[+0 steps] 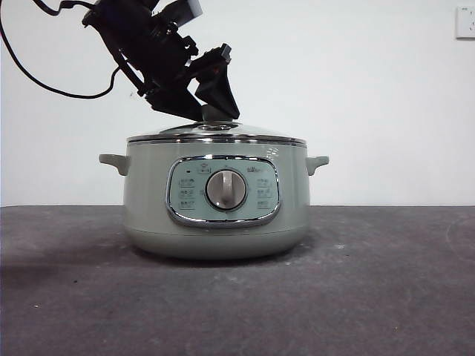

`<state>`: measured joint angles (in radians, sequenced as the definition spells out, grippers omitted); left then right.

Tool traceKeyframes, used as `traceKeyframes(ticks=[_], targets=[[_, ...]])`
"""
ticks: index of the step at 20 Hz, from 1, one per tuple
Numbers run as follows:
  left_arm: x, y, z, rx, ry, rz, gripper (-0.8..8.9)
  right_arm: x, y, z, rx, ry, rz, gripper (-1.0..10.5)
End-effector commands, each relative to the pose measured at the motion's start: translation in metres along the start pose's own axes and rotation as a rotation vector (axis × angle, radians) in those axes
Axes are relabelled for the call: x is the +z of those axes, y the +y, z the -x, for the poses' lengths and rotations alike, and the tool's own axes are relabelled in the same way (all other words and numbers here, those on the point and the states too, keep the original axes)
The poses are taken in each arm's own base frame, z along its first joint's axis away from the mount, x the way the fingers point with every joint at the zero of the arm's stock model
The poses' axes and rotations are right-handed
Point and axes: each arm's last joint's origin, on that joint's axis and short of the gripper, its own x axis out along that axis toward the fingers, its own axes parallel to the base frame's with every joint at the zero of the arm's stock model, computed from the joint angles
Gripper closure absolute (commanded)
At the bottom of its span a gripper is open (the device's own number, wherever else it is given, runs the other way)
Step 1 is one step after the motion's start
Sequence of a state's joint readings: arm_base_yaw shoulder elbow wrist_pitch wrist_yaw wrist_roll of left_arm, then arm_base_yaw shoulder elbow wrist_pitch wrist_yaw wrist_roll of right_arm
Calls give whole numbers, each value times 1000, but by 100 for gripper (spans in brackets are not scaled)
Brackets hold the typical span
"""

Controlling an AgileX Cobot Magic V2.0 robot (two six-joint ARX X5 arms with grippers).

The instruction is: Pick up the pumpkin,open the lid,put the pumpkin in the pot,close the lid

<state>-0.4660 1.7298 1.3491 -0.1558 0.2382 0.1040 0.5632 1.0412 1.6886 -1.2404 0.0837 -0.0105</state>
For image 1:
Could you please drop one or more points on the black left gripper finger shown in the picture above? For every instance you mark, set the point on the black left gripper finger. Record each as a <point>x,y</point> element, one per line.
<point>220,92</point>
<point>174,102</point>

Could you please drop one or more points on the glass lid with green knob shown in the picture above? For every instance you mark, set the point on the glass lid with green knob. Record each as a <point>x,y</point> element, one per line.
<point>212,115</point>

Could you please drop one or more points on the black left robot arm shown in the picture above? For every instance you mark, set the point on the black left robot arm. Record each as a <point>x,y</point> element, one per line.
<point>126,29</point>

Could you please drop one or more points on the pale green electric cooking pot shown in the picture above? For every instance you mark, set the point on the pale green electric cooking pot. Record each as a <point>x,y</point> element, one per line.
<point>148,204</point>

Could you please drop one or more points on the pale grey camera box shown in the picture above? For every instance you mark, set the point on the pale grey camera box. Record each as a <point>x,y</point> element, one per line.
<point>187,7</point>

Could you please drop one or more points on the white wall socket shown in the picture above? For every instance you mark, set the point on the white wall socket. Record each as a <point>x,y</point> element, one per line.
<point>467,22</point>

